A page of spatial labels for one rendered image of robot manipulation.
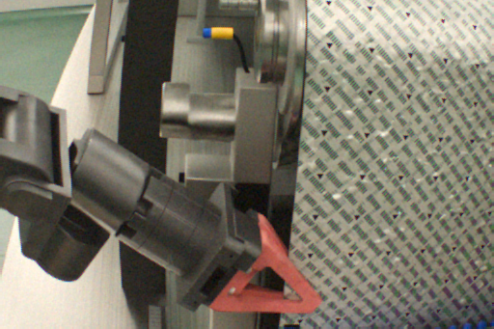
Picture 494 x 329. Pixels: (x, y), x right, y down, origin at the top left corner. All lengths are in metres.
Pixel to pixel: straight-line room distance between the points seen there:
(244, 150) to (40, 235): 0.18
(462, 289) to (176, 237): 0.24
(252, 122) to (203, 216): 0.10
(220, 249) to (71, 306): 0.42
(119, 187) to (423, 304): 0.25
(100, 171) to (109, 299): 0.42
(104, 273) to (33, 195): 0.51
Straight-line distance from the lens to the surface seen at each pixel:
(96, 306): 1.13
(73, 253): 0.78
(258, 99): 0.82
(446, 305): 0.83
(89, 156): 0.74
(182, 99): 0.83
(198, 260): 0.75
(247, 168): 0.83
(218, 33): 0.85
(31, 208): 0.71
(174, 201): 0.75
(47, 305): 1.11
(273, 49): 0.76
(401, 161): 0.77
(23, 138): 0.71
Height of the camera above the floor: 1.44
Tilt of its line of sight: 19 degrees down
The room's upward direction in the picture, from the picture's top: 4 degrees clockwise
